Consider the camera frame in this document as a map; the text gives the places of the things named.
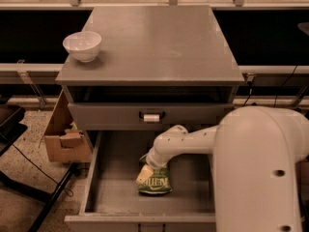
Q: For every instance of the green jalapeno chip bag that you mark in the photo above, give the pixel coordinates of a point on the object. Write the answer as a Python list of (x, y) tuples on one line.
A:
[(158, 184)]

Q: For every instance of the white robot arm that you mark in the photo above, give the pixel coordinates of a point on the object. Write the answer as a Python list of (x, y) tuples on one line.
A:
[(254, 152)]

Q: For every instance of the white ceramic bowl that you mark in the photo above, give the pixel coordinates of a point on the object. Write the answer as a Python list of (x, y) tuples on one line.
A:
[(83, 46)]

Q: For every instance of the open grey middle drawer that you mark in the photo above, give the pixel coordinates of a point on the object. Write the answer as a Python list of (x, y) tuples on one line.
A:
[(112, 203)]

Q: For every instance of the clear acrylic bracket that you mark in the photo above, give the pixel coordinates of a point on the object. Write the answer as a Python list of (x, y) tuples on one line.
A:
[(26, 78)]

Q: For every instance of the grey drawer cabinet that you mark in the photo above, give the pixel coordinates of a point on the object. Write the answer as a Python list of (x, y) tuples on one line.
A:
[(175, 54)]

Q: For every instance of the black drawer handle white tape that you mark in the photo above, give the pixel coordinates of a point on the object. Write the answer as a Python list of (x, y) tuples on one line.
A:
[(151, 117)]

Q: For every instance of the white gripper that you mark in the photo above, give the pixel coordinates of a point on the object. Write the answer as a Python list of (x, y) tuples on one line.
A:
[(154, 163)]

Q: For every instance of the grey top drawer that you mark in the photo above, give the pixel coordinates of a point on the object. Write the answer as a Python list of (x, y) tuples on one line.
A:
[(124, 116)]

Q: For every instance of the brown cardboard box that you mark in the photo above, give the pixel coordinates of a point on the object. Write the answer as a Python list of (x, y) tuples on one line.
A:
[(64, 142)]

